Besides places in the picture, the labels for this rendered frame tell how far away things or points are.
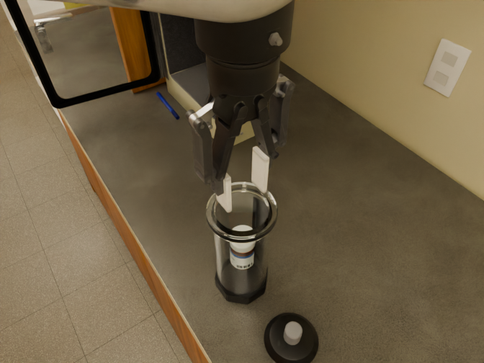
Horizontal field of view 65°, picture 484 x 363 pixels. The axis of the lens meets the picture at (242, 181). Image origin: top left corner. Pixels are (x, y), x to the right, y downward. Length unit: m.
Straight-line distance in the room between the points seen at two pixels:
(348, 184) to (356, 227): 0.12
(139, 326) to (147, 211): 0.97
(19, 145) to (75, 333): 1.37
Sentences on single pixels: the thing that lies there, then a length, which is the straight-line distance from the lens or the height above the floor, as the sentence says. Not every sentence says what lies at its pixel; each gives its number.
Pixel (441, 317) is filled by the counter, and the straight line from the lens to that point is 0.81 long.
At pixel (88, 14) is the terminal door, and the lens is 1.04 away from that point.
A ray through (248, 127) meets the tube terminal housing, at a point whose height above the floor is 0.98.
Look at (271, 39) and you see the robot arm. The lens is 0.35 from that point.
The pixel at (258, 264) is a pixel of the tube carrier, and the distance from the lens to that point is 0.63.
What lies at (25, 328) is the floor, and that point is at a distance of 1.96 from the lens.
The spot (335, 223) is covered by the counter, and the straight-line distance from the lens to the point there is 0.85.
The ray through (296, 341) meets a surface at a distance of 0.66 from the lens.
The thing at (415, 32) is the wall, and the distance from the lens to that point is 1.01.
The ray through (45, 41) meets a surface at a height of 1.18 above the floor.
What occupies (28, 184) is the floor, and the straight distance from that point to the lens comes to 2.48.
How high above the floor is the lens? 1.61
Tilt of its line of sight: 48 degrees down
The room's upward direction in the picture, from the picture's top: straight up
